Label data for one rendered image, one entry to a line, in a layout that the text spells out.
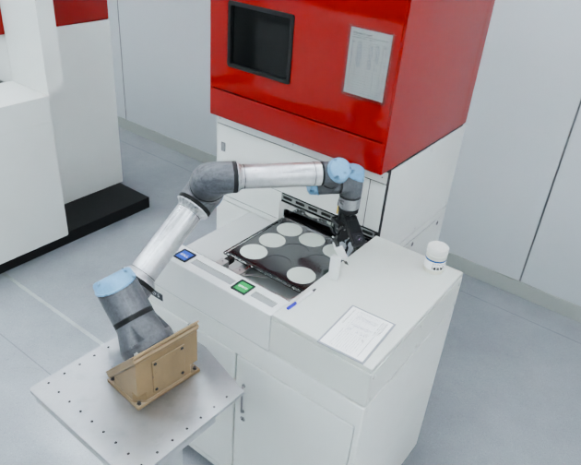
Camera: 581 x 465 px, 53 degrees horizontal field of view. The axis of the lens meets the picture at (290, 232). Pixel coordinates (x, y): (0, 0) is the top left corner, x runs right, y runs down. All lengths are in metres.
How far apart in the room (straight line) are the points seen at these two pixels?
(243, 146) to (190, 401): 1.15
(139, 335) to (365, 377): 0.62
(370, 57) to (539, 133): 1.67
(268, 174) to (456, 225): 2.20
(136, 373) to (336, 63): 1.16
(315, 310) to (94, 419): 0.69
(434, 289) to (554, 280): 1.83
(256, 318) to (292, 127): 0.76
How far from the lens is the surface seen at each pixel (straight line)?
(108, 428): 1.68
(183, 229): 1.82
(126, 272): 1.66
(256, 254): 2.13
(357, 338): 1.71
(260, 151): 2.40
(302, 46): 2.10
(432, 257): 2.01
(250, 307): 1.81
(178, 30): 4.80
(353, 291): 1.89
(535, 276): 3.76
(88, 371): 1.83
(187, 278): 1.97
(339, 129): 2.08
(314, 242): 2.23
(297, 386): 1.85
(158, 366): 1.65
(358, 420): 1.78
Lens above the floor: 2.08
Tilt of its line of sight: 31 degrees down
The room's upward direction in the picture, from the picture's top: 5 degrees clockwise
